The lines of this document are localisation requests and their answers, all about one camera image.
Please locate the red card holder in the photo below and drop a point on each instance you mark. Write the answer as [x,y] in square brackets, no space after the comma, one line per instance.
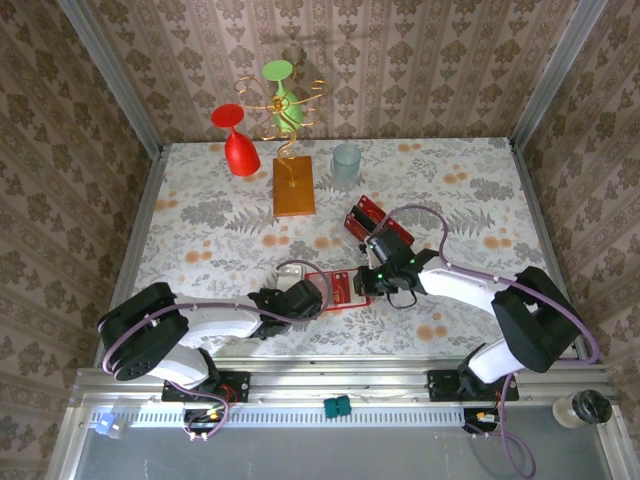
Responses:
[340,307]

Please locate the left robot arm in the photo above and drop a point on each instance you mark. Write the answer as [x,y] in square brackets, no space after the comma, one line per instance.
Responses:
[145,335]

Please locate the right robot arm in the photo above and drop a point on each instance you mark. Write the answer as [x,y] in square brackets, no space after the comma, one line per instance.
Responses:
[530,325]

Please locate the black VIP card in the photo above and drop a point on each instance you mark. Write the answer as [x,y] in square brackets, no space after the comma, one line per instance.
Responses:
[360,217]

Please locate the teal connector block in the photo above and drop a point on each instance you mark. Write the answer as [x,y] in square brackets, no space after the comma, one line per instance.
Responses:
[337,406]

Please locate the clear plastic cup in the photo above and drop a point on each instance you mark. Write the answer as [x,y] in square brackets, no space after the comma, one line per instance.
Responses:
[345,162]

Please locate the grey metal sheet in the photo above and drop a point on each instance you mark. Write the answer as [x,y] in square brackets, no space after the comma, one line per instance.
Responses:
[325,455]

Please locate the red wine glass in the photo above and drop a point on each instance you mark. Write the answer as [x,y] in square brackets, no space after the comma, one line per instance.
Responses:
[242,155]

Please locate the black power connector box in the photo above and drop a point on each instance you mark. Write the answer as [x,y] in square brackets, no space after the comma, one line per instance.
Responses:
[472,425]
[197,425]

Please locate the floral tablecloth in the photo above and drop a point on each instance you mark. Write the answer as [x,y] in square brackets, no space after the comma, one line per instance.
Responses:
[210,170]

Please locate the blue white connector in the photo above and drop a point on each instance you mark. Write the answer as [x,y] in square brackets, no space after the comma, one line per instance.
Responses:
[107,426]

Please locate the green wine glass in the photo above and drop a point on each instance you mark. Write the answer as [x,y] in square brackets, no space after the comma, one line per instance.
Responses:
[276,70]

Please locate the jar with black lid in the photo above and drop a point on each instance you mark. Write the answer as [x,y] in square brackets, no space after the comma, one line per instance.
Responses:
[585,407]

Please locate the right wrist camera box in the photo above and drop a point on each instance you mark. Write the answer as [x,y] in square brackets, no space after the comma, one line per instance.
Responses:
[387,247]

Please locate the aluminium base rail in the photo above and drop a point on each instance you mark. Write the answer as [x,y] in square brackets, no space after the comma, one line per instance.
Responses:
[350,380]

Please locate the aluminium side rail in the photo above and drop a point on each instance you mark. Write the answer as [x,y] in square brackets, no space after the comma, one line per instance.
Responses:
[132,250]
[541,225]

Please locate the aluminium frame post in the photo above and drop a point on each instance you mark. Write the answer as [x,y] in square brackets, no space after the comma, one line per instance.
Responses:
[111,75]
[556,75]

